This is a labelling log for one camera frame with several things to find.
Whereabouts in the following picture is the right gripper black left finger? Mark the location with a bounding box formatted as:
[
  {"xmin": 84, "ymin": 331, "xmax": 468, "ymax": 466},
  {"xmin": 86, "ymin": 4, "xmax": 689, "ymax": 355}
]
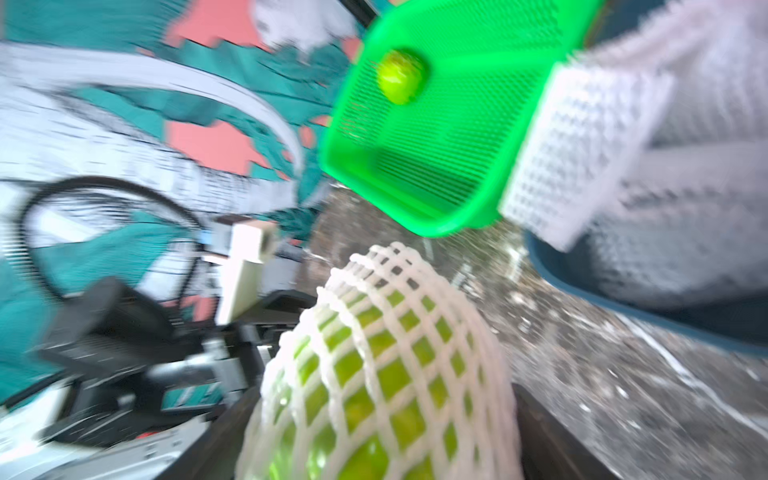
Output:
[{"xmin": 156, "ymin": 387, "xmax": 260, "ymax": 480}]

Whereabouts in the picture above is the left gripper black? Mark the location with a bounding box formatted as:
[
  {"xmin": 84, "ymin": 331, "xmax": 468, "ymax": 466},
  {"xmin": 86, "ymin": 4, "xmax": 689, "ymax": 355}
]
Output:
[{"xmin": 35, "ymin": 277, "xmax": 316, "ymax": 447}]

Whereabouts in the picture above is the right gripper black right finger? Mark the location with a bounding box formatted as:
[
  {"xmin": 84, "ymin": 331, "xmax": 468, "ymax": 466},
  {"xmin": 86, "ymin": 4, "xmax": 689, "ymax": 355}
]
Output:
[{"xmin": 512, "ymin": 383, "xmax": 618, "ymax": 480}]

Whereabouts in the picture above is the green custard apple front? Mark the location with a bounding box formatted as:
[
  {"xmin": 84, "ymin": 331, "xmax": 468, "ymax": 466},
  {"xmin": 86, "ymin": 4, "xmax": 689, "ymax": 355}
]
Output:
[{"xmin": 269, "ymin": 287, "xmax": 487, "ymax": 480}]

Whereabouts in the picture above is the green custard apple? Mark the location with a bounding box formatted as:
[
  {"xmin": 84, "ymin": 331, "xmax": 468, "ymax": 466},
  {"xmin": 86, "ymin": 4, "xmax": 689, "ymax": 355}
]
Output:
[
  {"xmin": 376, "ymin": 49, "xmax": 429, "ymax": 105},
  {"xmin": 269, "ymin": 287, "xmax": 487, "ymax": 480}
]

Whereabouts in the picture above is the stack of white foam nets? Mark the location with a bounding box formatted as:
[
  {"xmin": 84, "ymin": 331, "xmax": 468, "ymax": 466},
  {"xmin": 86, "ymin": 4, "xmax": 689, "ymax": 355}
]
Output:
[{"xmin": 497, "ymin": 0, "xmax": 768, "ymax": 310}]

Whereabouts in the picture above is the dark blue small bin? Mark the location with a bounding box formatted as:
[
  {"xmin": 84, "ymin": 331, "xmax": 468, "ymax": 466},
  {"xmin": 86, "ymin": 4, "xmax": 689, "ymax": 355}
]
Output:
[{"xmin": 524, "ymin": 0, "xmax": 768, "ymax": 358}]

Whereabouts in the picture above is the bright green plastic basket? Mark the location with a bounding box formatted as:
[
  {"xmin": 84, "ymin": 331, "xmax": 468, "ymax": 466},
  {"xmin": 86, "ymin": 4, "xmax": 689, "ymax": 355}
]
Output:
[{"xmin": 318, "ymin": 1, "xmax": 603, "ymax": 238}]

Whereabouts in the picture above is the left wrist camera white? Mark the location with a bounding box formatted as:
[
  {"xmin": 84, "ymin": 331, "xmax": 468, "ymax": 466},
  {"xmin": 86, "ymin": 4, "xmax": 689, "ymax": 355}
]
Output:
[{"xmin": 202, "ymin": 215, "xmax": 279, "ymax": 325}]

